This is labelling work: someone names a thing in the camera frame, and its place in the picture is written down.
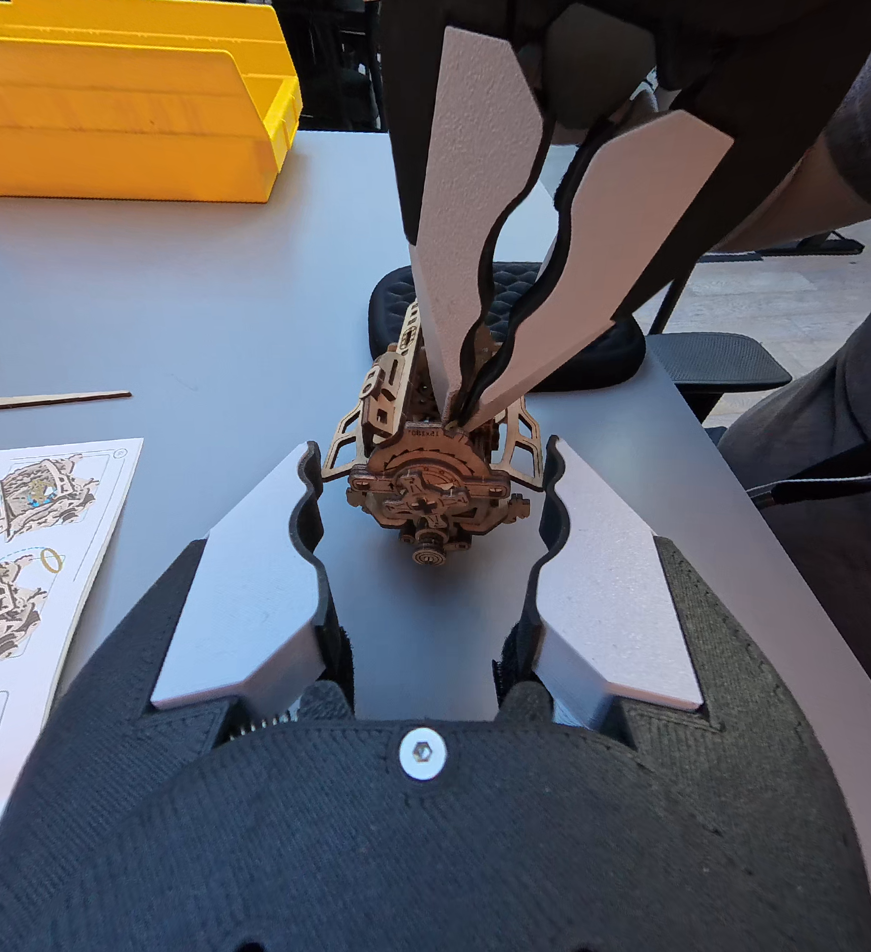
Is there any thin wooden stick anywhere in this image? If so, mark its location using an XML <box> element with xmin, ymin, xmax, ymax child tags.
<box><xmin>0</xmin><ymin>390</ymin><xmax>133</xmax><ymax>415</ymax></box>

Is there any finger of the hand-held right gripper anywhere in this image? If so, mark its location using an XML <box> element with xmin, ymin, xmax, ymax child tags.
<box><xmin>409</xmin><ymin>26</ymin><xmax>555</xmax><ymax>428</ymax></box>
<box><xmin>456</xmin><ymin>110</ymin><xmax>735</xmax><ymax>434</ymax></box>

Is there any black strap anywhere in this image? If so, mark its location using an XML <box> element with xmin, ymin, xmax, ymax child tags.
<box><xmin>746</xmin><ymin>435</ymin><xmax>871</xmax><ymax>511</ymax></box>

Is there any wooden mechanical model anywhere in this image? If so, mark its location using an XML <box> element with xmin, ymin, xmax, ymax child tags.
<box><xmin>324</xmin><ymin>301</ymin><xmax>545</xmax><ymax>571</ymax></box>

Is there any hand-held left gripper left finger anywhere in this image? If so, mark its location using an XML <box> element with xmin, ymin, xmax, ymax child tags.
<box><xmin>151</xmin><ymin>440</ymin><xmax>334</xmax><ymax>708</ymax></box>

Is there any printed instruction sheet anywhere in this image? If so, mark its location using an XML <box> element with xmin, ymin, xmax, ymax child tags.
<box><xmin>0</xmin><ymin>437</ymin><xmax>145</xmax><ymax>813</ymax></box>

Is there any black office chair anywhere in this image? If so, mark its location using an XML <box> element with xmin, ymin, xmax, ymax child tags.
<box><xmin>272</xmin><ymin>0</ymin><xmax>386</xmax><ymax>133</ymax></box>

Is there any yellow plastic bin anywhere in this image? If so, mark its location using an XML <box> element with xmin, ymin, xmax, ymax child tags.
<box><xmin>0</xmin><ymin>0</ymin><xmax>303</xmax><ymax>204</ymax></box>

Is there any person's right forearm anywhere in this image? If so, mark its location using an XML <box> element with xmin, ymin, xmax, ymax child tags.
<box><xmin>703</xmin><ymin>11</ymin><xmax>871</xmax><ymax>254</ymax></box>

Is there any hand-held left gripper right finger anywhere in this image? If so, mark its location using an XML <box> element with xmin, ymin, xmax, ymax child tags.
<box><xmin>523</xmin><ymin>435</ymin><xmax>704</xmax><ymax>728</ymax></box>

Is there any black mesh chair armrest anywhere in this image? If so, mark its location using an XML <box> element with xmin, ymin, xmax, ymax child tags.
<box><xmin>647</xmin><ymin>332</ymin><xmax>793</xmax><ymax>429</ymax></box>

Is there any black honeycomb chair cushion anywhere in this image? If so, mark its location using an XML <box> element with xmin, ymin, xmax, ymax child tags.
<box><xmin>368</xmin><ymin>260</ymin><xmax>646</xmax><ymax>393</ymax></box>

